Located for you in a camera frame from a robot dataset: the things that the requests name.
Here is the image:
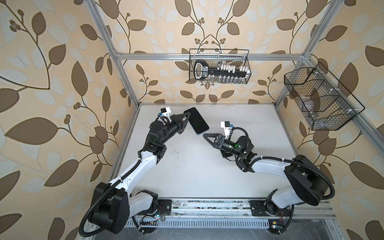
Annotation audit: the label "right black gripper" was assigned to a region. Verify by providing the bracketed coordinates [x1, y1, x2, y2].
[204, 133, 244, 160]

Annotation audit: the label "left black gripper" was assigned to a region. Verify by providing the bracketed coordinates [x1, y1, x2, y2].
[157, 112, 189, 147]

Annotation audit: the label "black smartphone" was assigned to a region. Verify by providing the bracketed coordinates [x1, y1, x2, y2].
[221, 150, 233, 158]
[184, 107, 210, 135]

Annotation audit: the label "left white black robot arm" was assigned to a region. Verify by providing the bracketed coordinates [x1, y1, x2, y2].
[79, 109, 191, 238]

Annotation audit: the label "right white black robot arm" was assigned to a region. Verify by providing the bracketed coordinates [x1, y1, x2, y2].
[203, 127, 336, 235]

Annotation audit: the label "black tool with white bits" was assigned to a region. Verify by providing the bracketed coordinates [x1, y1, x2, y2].
[192, 60, 252, 81]

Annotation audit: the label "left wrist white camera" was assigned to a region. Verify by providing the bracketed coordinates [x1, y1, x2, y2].
[159, 107, 172, 120]

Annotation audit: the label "wrist white camera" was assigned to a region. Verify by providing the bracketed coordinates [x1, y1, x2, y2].
[221, 121, 234, 140]
[159, 107, 172, 120]

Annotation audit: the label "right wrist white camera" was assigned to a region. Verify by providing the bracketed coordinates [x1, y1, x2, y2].
[221, 121, 234, 140]

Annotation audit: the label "back wall wire basket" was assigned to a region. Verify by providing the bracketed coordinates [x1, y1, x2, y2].
[189, 48, 252, 85]

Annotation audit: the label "wall wire basket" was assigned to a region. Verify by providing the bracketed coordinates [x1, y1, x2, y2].
[284, 62, 366, 131]
[189, 48, 252, 85]

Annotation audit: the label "aluminium front rail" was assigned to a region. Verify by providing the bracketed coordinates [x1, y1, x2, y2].
[119, 198, 336, 229]

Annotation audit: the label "right wall wire basket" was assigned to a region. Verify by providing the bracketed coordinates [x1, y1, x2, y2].
[284, 62, 366, 131]

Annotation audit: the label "aluminium frame bars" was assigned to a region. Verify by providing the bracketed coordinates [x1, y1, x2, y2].
[84, 1, 384, 156]

